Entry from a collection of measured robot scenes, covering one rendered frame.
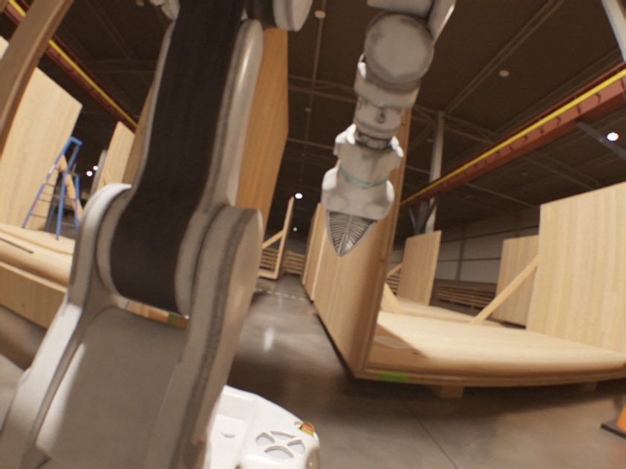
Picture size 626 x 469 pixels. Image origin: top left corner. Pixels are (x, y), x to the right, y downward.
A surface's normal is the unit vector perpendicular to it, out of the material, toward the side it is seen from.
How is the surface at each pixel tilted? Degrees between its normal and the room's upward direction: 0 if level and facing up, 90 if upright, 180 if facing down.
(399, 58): 149
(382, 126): 145
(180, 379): 54
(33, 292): 90
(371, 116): 139
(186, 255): 93
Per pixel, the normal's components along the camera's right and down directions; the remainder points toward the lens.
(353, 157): -0.65, 0.54
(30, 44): -0.01, -0.11
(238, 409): 0.07, -0.46
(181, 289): -0.13, 0.33
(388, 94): -0.15, 0.78
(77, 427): 0.12, -0.70
